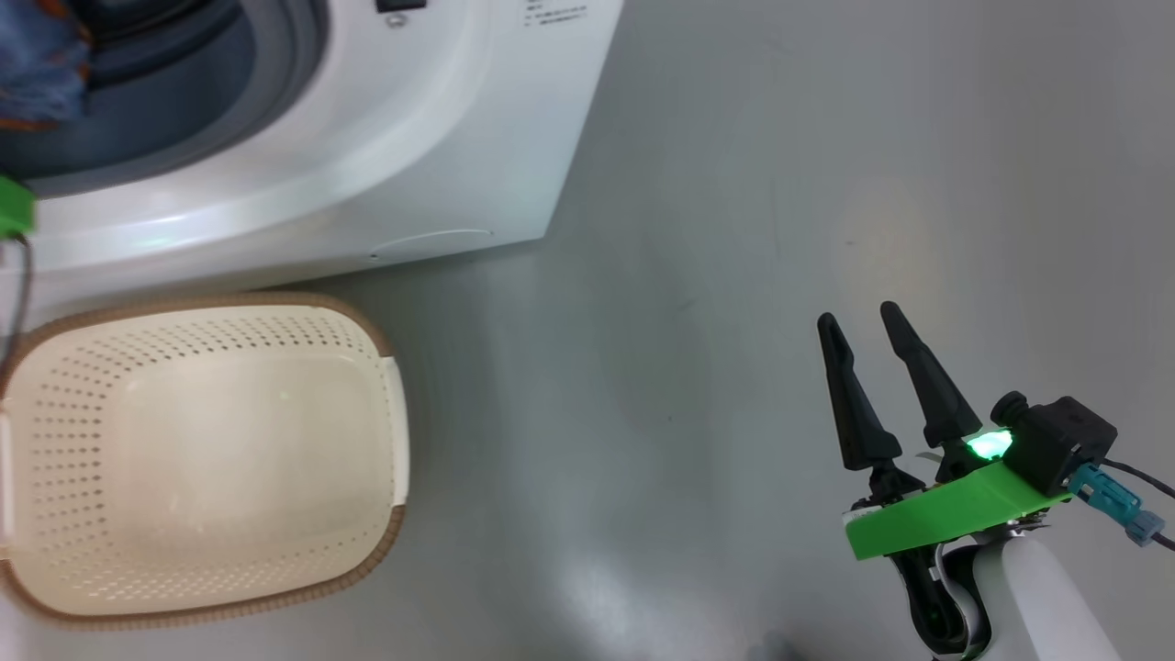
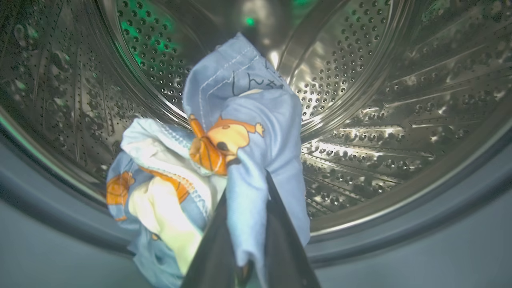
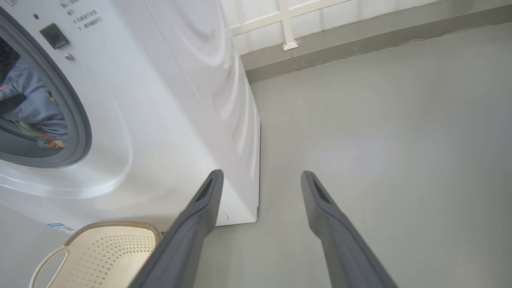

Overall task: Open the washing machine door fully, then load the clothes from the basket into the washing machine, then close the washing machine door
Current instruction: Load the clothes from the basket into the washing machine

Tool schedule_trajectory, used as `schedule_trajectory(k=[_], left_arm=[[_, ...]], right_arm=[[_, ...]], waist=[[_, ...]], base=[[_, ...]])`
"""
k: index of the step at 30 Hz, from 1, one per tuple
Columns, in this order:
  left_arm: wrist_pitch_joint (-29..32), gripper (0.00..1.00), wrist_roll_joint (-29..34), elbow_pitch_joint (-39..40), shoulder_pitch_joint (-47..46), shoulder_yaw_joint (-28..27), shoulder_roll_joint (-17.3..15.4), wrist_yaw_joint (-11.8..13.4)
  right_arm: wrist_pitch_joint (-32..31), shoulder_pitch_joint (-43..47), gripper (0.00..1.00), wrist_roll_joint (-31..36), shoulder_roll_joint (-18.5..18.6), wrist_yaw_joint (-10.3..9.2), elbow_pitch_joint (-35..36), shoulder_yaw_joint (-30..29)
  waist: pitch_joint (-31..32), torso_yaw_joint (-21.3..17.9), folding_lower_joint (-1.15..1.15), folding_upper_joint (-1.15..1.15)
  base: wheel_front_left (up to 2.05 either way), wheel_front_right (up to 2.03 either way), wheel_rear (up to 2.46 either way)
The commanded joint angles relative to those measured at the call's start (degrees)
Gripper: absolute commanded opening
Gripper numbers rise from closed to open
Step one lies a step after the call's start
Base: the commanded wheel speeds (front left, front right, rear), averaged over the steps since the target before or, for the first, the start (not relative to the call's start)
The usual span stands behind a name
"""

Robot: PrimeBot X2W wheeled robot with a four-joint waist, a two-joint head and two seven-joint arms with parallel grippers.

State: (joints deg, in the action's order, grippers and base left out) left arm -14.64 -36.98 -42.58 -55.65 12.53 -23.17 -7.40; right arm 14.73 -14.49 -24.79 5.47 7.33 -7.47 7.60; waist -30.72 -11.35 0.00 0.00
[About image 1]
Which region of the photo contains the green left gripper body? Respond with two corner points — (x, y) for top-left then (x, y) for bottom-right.
(0, 176), (38, 238)

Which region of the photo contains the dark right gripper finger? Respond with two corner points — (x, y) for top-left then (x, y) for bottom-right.
(879, 301), (983, 451)
(817, 313), (903, 471)

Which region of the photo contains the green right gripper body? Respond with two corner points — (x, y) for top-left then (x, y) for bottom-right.
(845, 430), (1070, 561)

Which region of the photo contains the blue garment orange print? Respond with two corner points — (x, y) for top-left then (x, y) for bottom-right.
(0, 0), (95, 131)

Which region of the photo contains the white front-load washing machine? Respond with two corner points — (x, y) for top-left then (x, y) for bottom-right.
(0, 0), (625, 322)

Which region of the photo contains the cream perforated basket brown rim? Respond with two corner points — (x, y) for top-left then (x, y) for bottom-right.
(0, 292), (409, 631)

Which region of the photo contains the round white filter cover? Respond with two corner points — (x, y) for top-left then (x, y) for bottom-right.
(370, 230), (497, 264)

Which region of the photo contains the small black text sticker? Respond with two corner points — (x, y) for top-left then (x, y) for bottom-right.
(523, 2), (589, 28)

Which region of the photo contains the teal right camera connector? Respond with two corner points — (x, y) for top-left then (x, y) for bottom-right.
(1069, 464), (1167, 547)

